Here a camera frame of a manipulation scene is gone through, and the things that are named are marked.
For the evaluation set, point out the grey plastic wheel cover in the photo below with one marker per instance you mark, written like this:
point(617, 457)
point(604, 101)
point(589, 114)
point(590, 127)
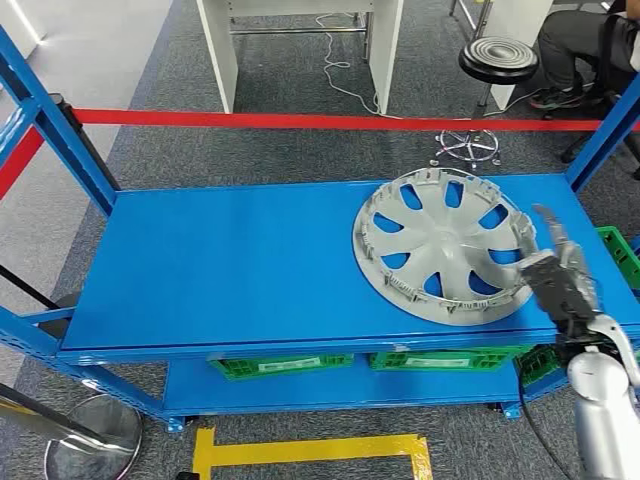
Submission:
point(445, 245)

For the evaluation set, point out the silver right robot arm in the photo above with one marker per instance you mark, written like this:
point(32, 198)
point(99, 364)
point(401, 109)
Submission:
point(600, 411)

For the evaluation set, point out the blue metal shelf rack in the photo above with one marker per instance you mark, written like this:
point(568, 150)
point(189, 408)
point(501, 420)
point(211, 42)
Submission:
point(545, 385)
point(250, 265)

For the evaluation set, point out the red barrier belt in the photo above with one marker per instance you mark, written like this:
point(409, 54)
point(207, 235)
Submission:
point(300, 121)
point(20, 162)

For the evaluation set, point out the green plastic crate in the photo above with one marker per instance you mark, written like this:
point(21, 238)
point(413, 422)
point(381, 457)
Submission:
point(620, 255)
point(440, 360)
point(280, 366)

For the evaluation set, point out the yellow floor tape square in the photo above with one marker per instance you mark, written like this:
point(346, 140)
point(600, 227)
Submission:
point(300, 450)

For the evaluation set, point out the white desk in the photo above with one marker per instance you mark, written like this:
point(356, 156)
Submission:
point(220, 53)

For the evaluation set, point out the black round stool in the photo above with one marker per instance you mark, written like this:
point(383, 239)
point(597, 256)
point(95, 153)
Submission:
point(497, 60)

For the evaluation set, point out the black office chair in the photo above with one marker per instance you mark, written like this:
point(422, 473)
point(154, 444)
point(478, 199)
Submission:
point(572, 154)

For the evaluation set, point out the person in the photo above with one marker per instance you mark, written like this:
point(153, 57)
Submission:
point(564, 46)

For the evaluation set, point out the chrome stanchion post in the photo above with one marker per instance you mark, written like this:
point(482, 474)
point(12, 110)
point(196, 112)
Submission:
point(100, 430)
point(97, 154)

